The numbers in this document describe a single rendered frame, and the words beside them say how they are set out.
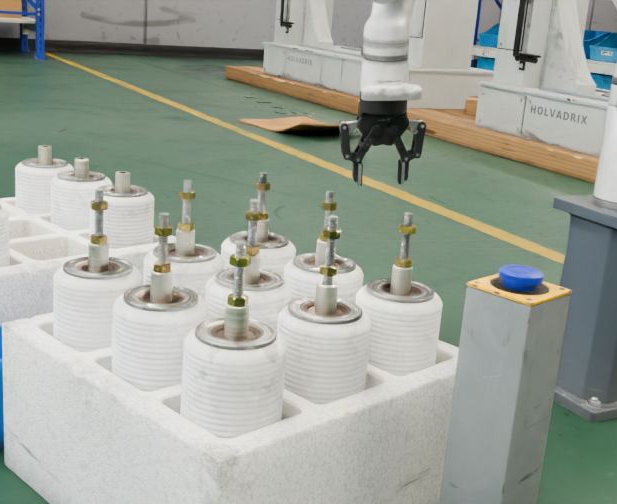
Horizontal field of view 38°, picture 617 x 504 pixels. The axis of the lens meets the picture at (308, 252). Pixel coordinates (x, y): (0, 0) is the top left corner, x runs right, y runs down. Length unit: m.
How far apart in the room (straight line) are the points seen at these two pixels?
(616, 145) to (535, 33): 2.53
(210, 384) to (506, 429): 0.27
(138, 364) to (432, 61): 3.64
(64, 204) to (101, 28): 6.03
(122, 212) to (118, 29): 6.17
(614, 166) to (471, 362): 0.55
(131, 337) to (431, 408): 0.32
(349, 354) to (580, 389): 0.57
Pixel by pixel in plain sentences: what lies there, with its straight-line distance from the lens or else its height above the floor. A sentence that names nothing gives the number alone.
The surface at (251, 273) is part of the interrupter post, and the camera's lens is 0.99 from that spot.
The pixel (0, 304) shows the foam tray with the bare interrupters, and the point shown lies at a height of 0.14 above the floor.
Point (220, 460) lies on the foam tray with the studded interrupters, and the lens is 0.78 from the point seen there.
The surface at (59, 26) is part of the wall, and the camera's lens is 7.38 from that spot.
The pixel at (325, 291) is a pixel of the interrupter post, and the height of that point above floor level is 0.28.
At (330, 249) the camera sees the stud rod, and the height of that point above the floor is 0.32.
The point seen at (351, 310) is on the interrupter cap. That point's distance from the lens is 0.92.
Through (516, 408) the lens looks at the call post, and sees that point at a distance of 0.85.
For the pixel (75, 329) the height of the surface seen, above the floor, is 0.20.
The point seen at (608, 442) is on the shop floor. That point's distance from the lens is 1.33.
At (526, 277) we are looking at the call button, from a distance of 0.84.
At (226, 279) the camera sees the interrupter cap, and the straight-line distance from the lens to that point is 0.99.
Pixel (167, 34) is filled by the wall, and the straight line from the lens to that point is 7.63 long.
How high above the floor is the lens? 0.56
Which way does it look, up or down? 16 degrees down
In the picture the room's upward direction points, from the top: 4 degrees clockwise
